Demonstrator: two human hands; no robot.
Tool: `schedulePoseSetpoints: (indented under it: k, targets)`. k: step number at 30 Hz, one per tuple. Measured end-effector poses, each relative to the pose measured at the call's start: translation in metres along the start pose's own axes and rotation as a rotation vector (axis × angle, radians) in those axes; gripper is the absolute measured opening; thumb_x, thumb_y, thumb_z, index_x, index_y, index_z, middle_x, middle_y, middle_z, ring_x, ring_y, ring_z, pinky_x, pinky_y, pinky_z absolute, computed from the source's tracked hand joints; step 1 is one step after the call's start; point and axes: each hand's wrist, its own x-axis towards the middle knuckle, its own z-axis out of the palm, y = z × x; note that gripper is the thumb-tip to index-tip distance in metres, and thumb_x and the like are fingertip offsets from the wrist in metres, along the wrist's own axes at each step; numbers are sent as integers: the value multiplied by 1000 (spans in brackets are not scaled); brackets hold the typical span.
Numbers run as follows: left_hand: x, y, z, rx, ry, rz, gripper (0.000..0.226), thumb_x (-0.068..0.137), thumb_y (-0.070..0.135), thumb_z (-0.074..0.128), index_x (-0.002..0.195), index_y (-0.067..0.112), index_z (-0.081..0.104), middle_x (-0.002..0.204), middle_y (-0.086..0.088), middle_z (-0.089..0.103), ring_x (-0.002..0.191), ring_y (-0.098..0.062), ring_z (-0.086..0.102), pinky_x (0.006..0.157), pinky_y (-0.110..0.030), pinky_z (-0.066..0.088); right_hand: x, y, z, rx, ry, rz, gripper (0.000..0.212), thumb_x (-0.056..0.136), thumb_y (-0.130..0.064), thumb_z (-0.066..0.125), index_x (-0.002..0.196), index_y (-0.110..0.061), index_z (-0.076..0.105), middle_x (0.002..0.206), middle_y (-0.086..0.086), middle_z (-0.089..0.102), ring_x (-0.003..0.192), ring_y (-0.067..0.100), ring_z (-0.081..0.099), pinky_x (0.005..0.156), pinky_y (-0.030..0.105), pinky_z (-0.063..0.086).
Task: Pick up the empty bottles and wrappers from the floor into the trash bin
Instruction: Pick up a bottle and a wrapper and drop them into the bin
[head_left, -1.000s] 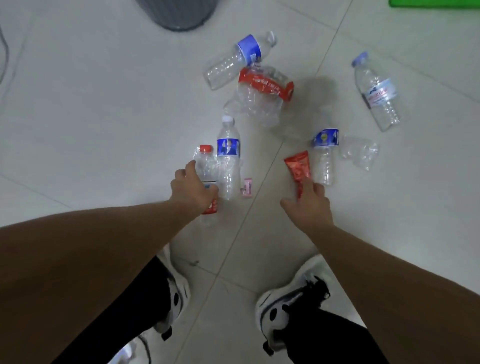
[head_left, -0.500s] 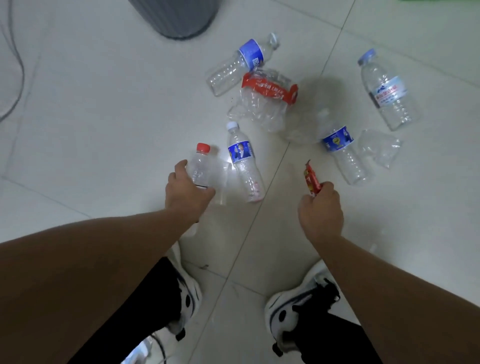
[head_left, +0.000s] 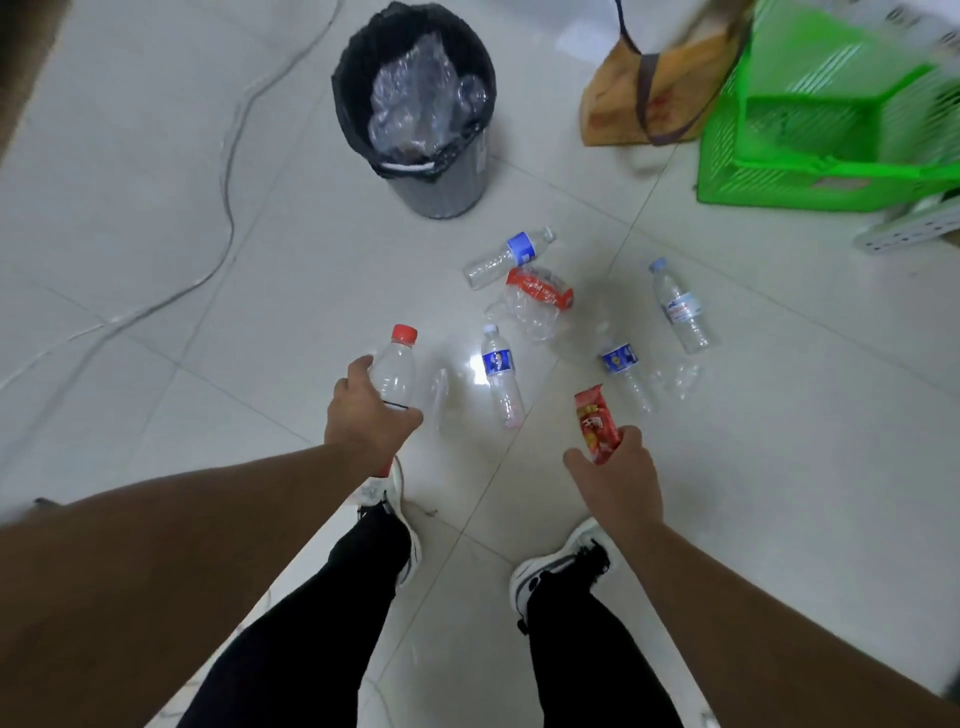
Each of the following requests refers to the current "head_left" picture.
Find person's left hand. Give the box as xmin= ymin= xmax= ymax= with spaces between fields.
xmin=323 ymin=354 xmax=425 ymax=481

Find person's right hand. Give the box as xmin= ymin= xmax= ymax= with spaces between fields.
xmin=562 ymin=425 xmax=667 ymax=545

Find red cap plastic bottle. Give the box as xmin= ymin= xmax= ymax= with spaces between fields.
xmin=365 ymin=323 xmax=421 ymax=412

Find red snack wrapper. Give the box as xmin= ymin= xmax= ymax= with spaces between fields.
xmin=573 ymin=383 xmax=624 ymax=466

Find crushed clear plastic bottle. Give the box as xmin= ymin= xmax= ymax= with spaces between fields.
xmin=652 ymin=359 xmax=706 ymax=399

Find blue label plastic bottle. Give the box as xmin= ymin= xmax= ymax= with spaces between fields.
xmin=596 ymin=322 xmax=658 ymax=416
xmin=479 ymin=322 xmax=526 ymax=430
xmin=462 ymin=226 xmax=558 ymax=292

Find white label plastic bottle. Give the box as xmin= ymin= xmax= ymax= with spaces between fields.
xmin=648 ymin=257 xmax=712 ymax=355

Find crushed red label plastic bottle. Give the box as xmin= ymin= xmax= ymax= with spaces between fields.
xmin=485 ymin=263 xmax=577 ymax=343

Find black trash bin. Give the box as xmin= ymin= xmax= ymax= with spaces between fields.
xmin=331 ymin=0 xmax=499 ymax=221

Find person's left forearm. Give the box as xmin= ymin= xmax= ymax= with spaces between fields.
xmin=0 ymin=442 xmax=376 ymax=728

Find person's right forearm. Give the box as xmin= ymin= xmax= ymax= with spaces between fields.
xmin=618 ymin=521 xmax=960 ymax=728

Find person's left white shoe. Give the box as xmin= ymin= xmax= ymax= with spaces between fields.
xmin=352 ymin=453 xmax=424 ymax=588

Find person's white shoe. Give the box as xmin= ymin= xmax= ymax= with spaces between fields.
xmin=508 ymin=517 xmax=620 ymax=635
xmin=352 ymin=453 xmax=424 ymax=588

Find person's right white shoe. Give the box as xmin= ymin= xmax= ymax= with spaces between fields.
xmin=508 ymin=517 xmax=620 ymax=635

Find person's right leg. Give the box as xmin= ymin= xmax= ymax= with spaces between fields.
xmin=524 ymin=554 xmax=684 ymax=728

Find person's leg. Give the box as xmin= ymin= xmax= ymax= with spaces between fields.
xmin=524 ymin=554 xmax=684 ymax=728
xmin=179 ymin=502 xmax=414 ymax=728

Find person's left leg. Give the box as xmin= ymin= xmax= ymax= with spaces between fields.
xmin=179 ymin=502 xmax=414 ymax=728

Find green plastic basket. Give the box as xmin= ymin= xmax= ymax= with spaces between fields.
xmin=695 ymin=0 xmax=960 ymax=214

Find brown tote bag dark straps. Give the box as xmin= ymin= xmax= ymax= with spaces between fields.
xmin=578 ymin=0 xmax=759 ymax=149

